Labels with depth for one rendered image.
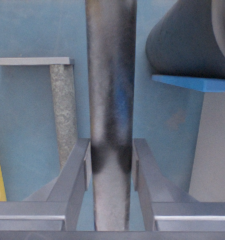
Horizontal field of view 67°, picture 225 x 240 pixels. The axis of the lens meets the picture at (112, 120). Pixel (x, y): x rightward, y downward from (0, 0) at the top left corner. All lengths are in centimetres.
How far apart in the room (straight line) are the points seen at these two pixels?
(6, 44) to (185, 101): 27
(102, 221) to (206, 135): 18
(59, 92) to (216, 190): 24
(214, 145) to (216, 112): 4
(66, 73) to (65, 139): 9
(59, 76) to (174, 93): 16
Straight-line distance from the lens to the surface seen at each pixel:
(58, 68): 24
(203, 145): 29
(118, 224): 18
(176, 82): 16
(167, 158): 30
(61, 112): 24
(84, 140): 15
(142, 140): 15
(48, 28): 28
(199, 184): 31
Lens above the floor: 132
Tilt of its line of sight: 74 degrees down
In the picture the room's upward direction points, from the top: 179 degrees counter-clockwise
